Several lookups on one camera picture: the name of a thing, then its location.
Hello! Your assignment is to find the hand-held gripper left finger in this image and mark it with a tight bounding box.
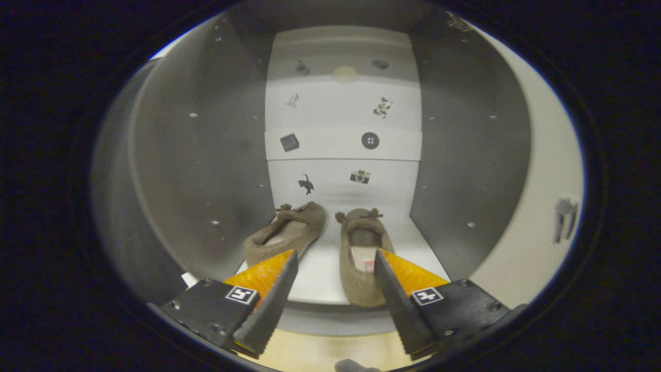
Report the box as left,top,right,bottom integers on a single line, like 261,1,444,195
160,250,299,356

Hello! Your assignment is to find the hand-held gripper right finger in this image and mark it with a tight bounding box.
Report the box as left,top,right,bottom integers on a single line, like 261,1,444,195
374,249,527,357

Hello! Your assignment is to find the grey shoe cabinet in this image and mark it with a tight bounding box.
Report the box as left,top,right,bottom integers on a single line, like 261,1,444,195
90,0,532,336

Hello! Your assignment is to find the brown slip-on shoe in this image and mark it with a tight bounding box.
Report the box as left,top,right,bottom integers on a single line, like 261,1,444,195
335,208,396,308
243,201,327,268

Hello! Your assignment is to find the beige shoe cabinet door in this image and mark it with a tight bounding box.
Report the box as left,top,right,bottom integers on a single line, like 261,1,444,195
465,21,584,311

